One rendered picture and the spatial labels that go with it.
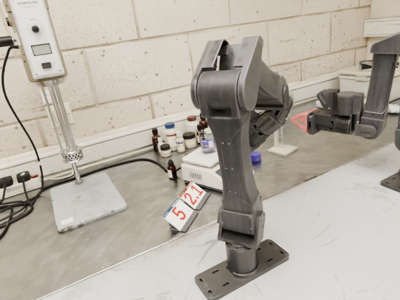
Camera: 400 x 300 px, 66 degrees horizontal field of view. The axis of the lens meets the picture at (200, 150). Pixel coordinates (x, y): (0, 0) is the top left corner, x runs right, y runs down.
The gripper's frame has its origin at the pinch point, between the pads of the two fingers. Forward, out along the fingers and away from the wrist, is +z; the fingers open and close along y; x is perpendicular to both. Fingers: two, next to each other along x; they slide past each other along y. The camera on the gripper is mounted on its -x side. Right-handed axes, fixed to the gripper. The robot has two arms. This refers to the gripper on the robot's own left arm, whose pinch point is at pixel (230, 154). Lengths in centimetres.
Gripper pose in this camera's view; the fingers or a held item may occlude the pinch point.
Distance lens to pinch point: 87.7
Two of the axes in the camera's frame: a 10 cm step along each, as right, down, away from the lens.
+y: -6.1, 3.8, -7.0
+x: 6.1, 7.8, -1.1
